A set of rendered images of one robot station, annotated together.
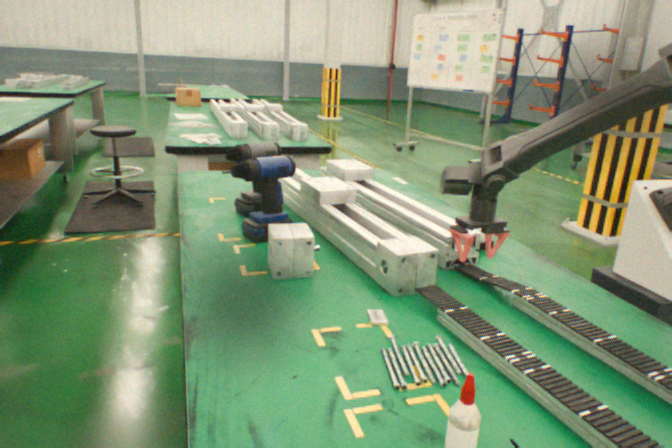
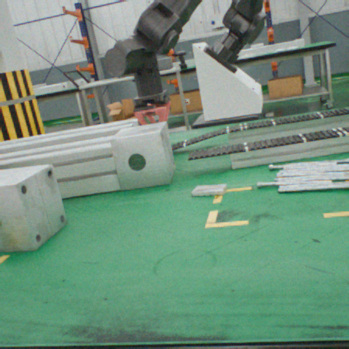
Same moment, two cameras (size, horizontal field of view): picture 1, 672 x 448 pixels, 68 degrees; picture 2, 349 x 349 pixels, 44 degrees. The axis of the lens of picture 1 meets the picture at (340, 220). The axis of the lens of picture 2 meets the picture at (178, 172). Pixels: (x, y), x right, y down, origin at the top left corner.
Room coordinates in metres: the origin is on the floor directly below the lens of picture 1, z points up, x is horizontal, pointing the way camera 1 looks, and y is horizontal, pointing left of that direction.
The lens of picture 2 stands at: (0.54, 0.48, 1.00)
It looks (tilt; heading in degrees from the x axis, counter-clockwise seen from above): 15 degrees down; 303
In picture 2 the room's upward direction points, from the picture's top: 11 degrees counter-clockwise
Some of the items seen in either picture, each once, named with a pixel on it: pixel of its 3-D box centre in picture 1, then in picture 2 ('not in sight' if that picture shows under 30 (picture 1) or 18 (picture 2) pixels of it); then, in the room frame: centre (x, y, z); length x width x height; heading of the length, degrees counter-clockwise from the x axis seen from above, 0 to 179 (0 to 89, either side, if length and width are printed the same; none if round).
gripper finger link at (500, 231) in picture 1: (487, 239); (156, 115); (1.10, -0.34, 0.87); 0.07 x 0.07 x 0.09; 25
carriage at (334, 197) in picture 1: (327, 194); not in sight; (1.41, 0.04, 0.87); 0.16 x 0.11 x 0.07; 25
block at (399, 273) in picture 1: (410, 264); (146, 153); (1.01, -0.16, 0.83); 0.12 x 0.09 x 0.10; 115
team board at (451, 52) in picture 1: (448, 88); not in sight; (7.03, -1.37, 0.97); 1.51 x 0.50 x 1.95; 39
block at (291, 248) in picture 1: (295, 249); (19, 204); (1.06, 0.10, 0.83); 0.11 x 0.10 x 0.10; 105
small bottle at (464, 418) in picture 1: (464, 415); not in sight; (0.51, -0.16, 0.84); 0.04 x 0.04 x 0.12
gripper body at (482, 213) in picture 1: (482, 211); (149, 86); (1.09, -0.32, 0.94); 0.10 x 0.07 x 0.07; 115
